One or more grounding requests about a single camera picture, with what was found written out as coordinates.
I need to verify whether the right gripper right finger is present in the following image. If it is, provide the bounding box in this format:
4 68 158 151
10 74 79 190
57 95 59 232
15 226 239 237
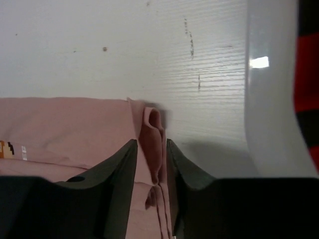
166 139 319 239

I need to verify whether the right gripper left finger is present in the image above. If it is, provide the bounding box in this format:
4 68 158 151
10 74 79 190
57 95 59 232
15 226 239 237
0 139 138 239

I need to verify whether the pink t shirt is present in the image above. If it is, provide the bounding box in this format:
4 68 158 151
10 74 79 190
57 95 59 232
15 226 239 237
0 98 172 239

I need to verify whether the white t shirt red print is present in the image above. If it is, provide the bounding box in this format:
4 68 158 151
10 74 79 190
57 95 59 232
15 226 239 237
294 0 319 165

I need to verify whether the white plastic basket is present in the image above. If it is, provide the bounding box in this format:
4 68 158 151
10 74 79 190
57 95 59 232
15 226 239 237
244 0 318 178

